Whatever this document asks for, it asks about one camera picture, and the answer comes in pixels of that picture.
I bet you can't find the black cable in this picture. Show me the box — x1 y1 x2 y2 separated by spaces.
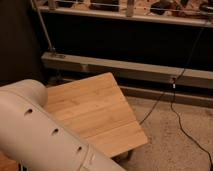
139 26 213 169

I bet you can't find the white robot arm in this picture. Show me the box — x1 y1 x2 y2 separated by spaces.
0 79 125 171

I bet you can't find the metal shelf rail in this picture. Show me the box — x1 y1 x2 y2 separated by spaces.
38 0 213 29

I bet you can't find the metal pole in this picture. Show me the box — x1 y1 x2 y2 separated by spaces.
31 0 56 54

